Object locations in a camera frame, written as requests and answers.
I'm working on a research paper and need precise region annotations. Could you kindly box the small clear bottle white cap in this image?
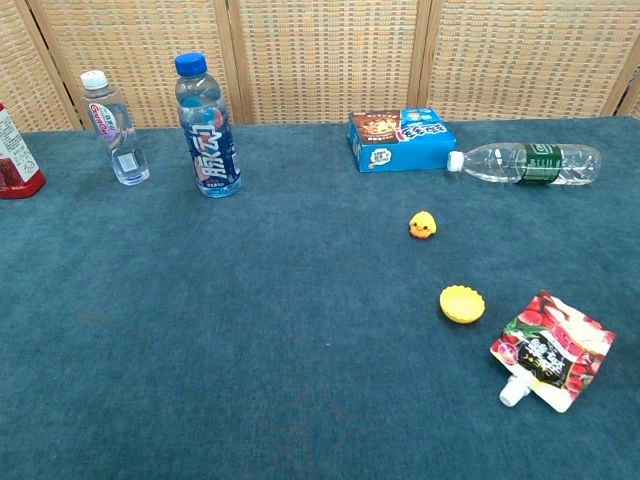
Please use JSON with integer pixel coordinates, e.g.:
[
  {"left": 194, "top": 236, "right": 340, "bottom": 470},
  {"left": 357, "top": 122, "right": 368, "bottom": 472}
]
[{"left": 80, "top": 70, "right": 151, "bottom": 187}]

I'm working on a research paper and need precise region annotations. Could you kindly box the blue sports drink bottle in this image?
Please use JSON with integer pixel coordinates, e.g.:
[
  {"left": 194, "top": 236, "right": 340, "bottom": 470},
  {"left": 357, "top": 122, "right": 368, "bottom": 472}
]
[{"left": 173, "top": 51, "right": 243, "bottom": 199}]

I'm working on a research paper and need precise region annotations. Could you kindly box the small yellow rubber duck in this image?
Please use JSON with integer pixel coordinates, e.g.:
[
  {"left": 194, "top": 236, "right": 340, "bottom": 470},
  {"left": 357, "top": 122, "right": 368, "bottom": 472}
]
[{"left": 408, "top": 210, "right": 438, "bottom": 242}]

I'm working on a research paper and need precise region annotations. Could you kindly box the woven rattan folding screen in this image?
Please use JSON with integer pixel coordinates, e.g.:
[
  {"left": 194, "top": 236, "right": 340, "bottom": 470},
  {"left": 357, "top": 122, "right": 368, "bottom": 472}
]
[{"left": 0, "top": 0, "right": 640, "bottom": 133}]

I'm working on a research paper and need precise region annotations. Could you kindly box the clear bottle with green label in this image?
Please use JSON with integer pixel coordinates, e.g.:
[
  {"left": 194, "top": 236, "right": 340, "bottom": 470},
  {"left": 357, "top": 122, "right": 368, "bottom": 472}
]
[{"left": 446, "top": 141, "right": 603, "bottom": 187}]

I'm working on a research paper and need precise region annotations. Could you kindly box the red fruit drink pouch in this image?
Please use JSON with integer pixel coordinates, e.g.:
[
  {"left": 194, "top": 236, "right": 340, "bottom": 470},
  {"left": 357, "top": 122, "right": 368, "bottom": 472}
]
[{"left": 489, "top": 290, "right": 617, "bottom": 414}]

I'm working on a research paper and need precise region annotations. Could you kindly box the yellow scalloped plastic dish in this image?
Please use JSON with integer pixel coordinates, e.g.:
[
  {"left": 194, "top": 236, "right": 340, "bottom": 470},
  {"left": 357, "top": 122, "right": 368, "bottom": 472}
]
[{"left": 439, "top": 284, "right": 486, "bottom": 326}]

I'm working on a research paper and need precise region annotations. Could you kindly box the red and white carton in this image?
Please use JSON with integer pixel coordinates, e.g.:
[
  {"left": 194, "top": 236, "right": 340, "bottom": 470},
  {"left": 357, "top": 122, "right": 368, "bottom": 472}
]
[{"left": 0, "top": 102, "right": 47, "bottom": 201}]

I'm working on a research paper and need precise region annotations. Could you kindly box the blue snack box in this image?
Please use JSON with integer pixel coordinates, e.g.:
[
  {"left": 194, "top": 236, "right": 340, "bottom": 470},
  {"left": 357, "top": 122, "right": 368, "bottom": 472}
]
[{"left": 348, "top": 105, "right": 458, "bottom": 174}]

